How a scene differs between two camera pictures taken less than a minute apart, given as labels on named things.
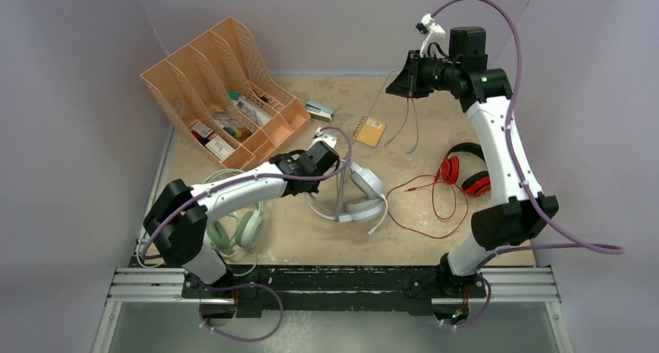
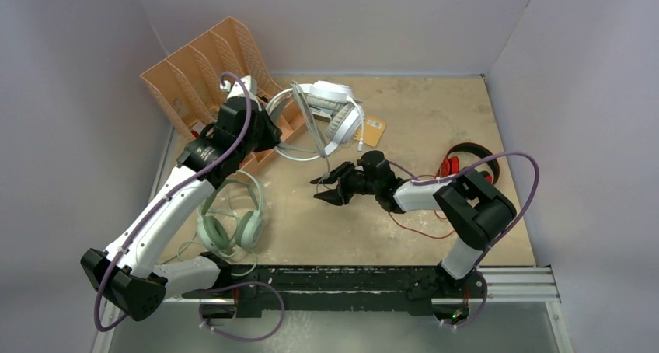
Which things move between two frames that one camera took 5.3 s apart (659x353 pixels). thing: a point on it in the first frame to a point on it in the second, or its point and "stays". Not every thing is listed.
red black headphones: [479, 183] stays
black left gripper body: [314, 187] to [263, 138]
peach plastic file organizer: [224, 99] stays
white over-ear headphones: [371, 206] to [336, 99]
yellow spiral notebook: [370, 131] stays
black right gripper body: [429, 74] to [352, 183]
